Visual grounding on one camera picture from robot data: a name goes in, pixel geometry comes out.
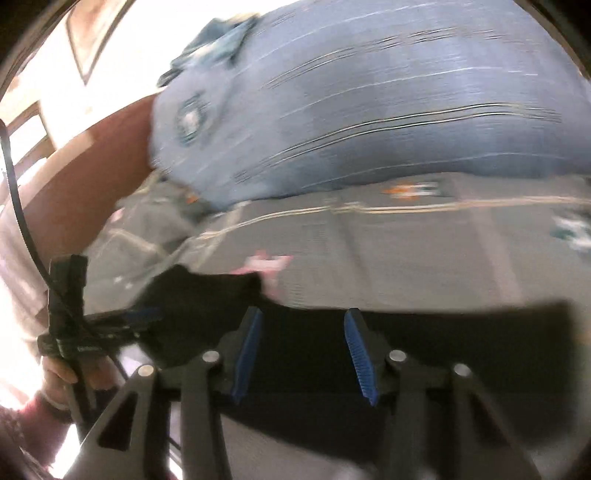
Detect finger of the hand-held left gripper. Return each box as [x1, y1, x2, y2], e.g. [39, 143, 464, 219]
[88, 307, 164, 330]

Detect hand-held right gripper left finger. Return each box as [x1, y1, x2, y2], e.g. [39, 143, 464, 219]
[62, 305, 264, 480]

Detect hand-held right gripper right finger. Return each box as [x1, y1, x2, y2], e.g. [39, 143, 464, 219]
[344, 308, 543, 480]

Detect black pants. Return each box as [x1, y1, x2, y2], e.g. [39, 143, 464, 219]
[134, 265, 575, 457]

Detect person's left forearm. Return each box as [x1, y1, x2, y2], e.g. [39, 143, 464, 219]
[0, 394, 77, 464]

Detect person's left hand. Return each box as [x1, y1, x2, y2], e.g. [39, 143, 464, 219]
[41, 356, 123, 412]

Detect grey printed bed sheet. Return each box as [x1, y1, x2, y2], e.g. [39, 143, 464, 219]
[83, 173, 591, 480]

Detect blue striped blanket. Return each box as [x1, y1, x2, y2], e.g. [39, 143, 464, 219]
[148, 0, 591, 209]

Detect black cable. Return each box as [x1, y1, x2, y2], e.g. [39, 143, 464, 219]
[0, 121, 60, 297]

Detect brown wooden bed frame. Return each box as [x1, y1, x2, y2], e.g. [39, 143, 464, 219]
[14, 95, 158, 259]

